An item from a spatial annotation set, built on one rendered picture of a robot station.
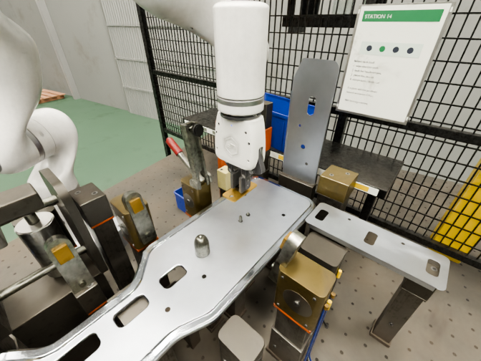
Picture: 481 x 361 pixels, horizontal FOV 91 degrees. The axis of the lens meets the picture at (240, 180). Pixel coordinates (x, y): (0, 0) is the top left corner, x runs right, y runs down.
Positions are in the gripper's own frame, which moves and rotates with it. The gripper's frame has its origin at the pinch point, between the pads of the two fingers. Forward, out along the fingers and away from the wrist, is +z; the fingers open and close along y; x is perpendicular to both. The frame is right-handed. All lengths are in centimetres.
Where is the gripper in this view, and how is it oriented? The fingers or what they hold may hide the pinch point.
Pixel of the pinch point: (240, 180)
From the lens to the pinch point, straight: 52.2
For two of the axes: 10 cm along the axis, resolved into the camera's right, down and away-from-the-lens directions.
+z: 0.0, 8.3, 5.6
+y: 7.6, 3.7, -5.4
